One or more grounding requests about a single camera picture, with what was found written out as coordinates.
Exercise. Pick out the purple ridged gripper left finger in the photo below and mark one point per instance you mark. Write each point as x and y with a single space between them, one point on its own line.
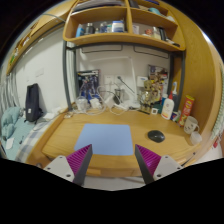
72 167

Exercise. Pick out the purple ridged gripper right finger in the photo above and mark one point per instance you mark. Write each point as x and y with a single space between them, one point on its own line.
154 167

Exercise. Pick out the black computer mouse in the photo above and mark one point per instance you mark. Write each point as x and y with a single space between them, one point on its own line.
156 136

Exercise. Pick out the light blue mouse pad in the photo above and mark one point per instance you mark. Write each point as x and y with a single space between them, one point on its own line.
106 139

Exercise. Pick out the wooden desk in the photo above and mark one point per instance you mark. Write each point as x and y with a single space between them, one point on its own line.
62 135

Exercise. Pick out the small clear plastic cup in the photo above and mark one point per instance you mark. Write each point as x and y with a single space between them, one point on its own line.
195 138

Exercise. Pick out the white mug with print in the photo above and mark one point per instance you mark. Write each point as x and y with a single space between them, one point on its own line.
191 125

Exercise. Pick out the white lotion bottle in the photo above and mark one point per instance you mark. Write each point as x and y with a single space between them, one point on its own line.
168 107

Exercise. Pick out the bed with checkered sheet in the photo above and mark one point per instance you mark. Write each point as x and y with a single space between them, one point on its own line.
25 136

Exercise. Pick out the groot figurine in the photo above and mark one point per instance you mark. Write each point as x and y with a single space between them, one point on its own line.
149 96

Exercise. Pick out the black backpack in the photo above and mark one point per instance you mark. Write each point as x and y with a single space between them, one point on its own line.
32 107

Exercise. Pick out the red yellow snack can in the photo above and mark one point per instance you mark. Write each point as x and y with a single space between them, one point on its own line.
189 101

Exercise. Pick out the blue robot poster box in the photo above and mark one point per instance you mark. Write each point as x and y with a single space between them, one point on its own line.
88 82

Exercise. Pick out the teal plush toy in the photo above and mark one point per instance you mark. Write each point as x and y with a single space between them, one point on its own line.
8 121

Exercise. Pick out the wooden wall shelf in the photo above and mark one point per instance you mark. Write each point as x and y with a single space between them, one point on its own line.
144 22

